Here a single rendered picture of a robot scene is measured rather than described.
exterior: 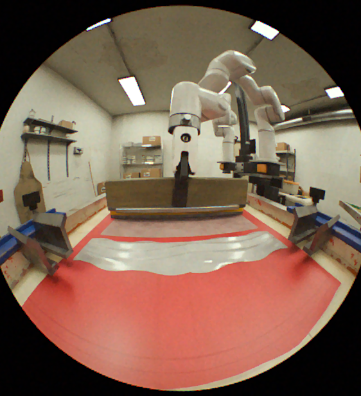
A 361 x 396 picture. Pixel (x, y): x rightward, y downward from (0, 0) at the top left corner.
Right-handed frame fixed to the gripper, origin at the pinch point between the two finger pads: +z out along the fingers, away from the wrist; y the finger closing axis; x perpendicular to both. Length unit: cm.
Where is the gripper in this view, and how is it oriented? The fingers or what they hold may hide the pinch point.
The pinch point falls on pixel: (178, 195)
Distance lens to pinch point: 28.6
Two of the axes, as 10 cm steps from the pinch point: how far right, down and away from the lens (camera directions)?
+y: -0.8, -2.3, 9.7
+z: -0.8, 9.7, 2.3
